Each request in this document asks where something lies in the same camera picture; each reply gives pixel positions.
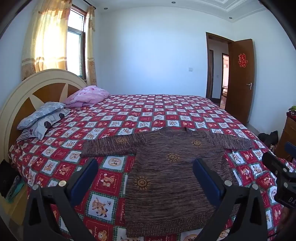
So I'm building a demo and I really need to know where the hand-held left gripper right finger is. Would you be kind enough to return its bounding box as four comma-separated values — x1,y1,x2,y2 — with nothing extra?
193,158,276,241

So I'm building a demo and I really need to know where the striped cloth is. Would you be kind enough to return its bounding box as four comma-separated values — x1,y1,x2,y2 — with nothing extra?
17,130,35,142

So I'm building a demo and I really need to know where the pink pillow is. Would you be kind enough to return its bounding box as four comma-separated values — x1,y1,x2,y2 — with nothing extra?
62,85,110,108

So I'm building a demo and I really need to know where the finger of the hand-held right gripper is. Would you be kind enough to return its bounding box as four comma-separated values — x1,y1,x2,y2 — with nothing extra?
284,142,296,163
262,151,293,179

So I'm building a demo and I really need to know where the teal cloth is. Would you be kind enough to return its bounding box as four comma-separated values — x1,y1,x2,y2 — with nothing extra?
6,176,26,203

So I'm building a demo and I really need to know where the white pillow with dark dots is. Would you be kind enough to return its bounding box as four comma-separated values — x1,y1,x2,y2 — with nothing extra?
27,108,71,140

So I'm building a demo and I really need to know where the window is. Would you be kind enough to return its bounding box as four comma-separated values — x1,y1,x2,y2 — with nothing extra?
66,5,87,81

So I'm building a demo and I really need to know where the narrow yellow curtain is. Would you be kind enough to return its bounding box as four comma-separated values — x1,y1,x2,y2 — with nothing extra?
84,5,98,86

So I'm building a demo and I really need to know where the wide yellow curtain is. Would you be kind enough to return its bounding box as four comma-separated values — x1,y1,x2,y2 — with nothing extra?
21,0,73,81

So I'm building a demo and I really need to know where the brown wooden door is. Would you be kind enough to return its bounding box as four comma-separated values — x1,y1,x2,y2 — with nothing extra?
225,39,255,125

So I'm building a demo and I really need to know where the wooden cabinet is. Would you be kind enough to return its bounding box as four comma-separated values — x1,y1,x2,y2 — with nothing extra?
275,115,296,163

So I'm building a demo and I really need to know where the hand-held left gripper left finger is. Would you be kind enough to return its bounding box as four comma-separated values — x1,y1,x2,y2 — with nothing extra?
23,158,99,241

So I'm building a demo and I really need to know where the blue grey patterned pillow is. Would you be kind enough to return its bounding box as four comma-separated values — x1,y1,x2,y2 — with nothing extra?
17,101,67,130

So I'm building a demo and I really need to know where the dark cloth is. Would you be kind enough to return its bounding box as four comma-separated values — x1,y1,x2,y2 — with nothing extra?
0,160,22,199

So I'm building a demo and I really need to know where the brown door frame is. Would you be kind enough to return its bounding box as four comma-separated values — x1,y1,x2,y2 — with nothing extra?
205,32,235,108

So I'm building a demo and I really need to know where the brown knitted sweater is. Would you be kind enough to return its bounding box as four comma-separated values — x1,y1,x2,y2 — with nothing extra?
80,127,255,238

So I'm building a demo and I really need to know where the red checked printed bedspread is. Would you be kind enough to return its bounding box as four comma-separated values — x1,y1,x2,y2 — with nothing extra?
8,94,285,241

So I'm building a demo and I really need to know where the black bag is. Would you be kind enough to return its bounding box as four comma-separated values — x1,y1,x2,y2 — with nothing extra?
258,130,279,148

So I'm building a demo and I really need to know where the cream and wood headboard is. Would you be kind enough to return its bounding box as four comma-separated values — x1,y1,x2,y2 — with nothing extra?
0,69,87,209

